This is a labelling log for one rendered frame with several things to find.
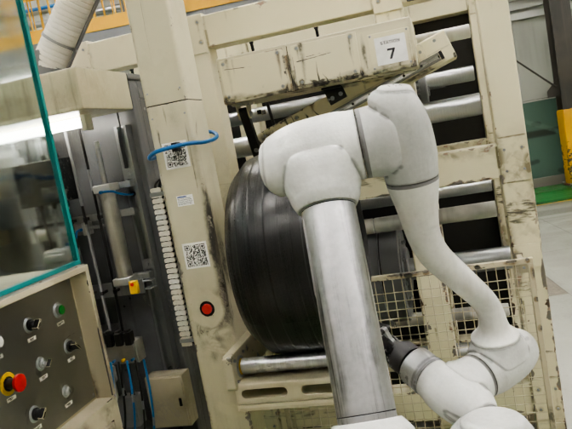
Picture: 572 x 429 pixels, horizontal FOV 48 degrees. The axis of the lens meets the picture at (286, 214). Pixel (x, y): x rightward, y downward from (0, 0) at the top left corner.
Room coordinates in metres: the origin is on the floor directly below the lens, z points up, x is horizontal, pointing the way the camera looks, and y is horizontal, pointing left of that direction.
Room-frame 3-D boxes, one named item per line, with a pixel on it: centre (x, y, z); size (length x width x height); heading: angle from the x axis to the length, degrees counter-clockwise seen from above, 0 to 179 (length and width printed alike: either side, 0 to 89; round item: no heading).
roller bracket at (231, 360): (1.89, 0.18, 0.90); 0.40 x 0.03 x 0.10; 165
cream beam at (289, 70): (2.09, -0.19, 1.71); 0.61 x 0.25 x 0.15; 75
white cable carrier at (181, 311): (1.88, 0.35, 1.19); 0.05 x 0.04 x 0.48; 165
